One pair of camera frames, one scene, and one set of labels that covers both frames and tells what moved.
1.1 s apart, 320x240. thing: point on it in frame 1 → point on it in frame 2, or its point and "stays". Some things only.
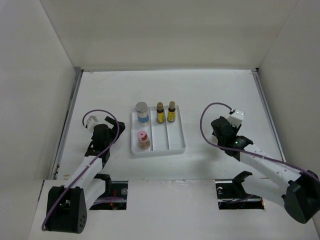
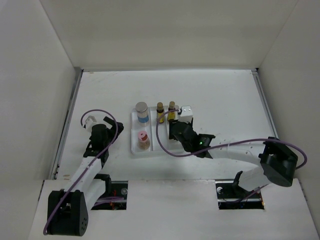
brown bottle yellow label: (160, 114) stays
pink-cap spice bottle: (143, 141) stays
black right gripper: (235, 129) → (171, 135)
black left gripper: (114, 131) stays
